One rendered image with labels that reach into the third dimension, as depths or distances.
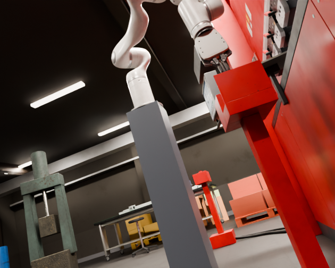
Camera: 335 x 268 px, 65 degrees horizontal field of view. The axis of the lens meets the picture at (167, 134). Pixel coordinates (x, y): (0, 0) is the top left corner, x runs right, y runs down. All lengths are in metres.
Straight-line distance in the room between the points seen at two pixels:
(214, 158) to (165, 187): 7.14
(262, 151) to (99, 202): 8.76
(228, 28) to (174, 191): 1.81
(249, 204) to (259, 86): 3.51
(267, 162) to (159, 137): 0.59
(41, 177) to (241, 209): 4.18
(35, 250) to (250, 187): 4.34
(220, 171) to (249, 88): 7.47
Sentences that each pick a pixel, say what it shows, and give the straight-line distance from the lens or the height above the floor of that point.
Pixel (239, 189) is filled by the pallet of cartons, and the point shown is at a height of 0.54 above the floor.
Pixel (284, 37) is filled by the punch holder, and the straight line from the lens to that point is 1.59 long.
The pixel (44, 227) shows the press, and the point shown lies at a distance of 6.20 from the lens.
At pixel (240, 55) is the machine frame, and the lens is 2.53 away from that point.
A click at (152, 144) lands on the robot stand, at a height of 0.79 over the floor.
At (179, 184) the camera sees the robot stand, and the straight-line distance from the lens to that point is 1.25.
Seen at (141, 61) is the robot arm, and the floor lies 1.30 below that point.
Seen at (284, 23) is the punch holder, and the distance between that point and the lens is 1.47.
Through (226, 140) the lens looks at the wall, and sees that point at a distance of 8.44.
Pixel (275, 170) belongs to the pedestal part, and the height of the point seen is 0.46.
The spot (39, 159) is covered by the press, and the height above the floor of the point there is 2.48.
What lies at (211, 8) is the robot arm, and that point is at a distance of 1.07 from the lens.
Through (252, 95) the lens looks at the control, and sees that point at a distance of 0.88.
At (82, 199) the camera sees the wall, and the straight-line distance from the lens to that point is 9.81.
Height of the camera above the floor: 0.42
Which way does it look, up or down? 17 degrees up
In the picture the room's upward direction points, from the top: 18 degrees counter-clockwise
